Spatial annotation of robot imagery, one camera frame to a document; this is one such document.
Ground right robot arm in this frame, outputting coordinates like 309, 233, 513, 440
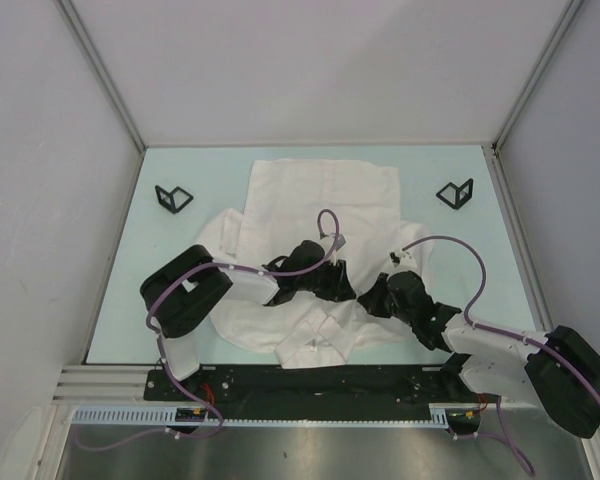
358, 271, 600, 439

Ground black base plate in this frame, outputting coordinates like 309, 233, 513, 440
144, 362, 481, 420

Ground right black display case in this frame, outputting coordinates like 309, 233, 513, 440
436, 178, 474, 210

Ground black display case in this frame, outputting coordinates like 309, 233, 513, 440
436, 178, 474, 210
154, 185, 194, 215

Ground left black display case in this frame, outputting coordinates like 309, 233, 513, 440
154, 185, 194, 215

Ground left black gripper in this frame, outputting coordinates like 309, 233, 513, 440
295, 256, 356, 302

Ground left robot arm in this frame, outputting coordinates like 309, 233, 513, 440
140, 236, 356, 400

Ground left aluminium frame post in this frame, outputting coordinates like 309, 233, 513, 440
53, 0, 147, 155

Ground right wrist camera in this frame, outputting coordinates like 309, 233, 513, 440
390, 252, 418, 273

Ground aluminium frame post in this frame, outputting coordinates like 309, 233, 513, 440
53, 0, 147, 155
491, 0, 588, 155

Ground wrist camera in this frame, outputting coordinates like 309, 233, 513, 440
390, 252, 418, 273
325, 234, 346, 264

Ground slotted cable duct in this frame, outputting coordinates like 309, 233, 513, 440
72, 402, 481, 429

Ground right aluminium frame post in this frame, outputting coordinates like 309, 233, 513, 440
491, 0, 588, 155

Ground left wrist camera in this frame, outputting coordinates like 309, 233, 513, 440
325, 234, 346, 264

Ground white button-up shirt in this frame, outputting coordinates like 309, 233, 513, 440
197, 159, 433, 368

